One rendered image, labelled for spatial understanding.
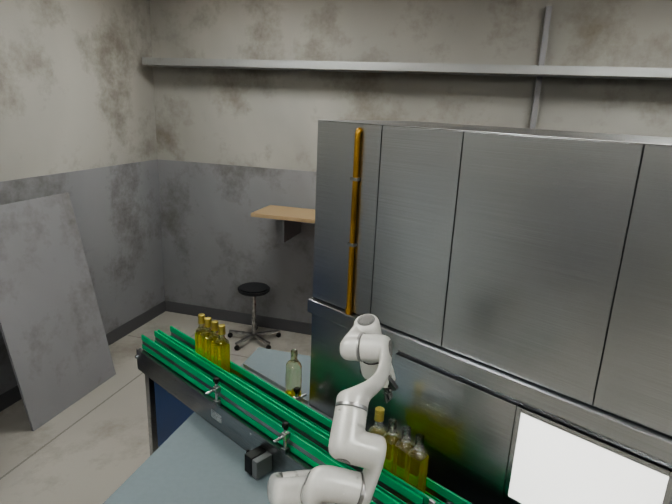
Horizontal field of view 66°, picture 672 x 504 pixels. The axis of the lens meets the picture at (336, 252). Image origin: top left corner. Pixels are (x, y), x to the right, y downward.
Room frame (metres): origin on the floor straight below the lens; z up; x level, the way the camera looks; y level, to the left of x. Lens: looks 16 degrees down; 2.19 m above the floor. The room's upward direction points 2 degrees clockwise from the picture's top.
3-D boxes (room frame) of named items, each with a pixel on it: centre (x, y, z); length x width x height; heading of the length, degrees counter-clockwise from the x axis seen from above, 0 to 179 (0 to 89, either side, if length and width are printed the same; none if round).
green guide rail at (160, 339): (2.02, 0.33, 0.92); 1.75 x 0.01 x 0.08; 47
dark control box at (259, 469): (1.78, 0.28, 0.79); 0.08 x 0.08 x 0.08; 47
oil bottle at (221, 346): (2.28, 0.53, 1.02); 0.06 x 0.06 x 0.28; 47
